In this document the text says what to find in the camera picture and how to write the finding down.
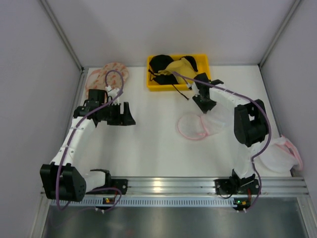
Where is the yellow bra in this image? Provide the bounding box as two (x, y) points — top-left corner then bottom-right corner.
(158, 56), (198, 84)

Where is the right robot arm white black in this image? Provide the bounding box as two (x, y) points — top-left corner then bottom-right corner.
(193, 73), (271, 191)

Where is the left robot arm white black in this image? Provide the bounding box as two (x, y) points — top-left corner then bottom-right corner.
(40, 87), (136, 202)

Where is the patterned beige laundry bag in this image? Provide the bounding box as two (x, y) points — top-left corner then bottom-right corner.
(85, 62), (129, 99)

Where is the black bra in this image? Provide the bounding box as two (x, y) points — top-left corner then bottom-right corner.
(148, 55), (189, 100)

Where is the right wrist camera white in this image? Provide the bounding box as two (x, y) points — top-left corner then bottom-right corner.
(186, 83), (199, 96)

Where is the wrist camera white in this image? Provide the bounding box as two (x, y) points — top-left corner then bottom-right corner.
(186, 83), (199, 96)
(105, 86), (119, 101)

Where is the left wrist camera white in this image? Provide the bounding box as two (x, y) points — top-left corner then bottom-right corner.
(105, 86), (119, 101)

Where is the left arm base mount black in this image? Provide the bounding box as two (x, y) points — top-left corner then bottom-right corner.
(86, 178), (128, 195)

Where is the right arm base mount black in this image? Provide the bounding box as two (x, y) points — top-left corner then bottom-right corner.
(215, 177), (260, 197)

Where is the slotted cable duct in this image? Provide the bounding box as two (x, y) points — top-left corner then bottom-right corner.
(49, 197), (251, 207)

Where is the aluminium rail front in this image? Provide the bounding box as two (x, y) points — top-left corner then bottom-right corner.
(40, 176), (309, 196)

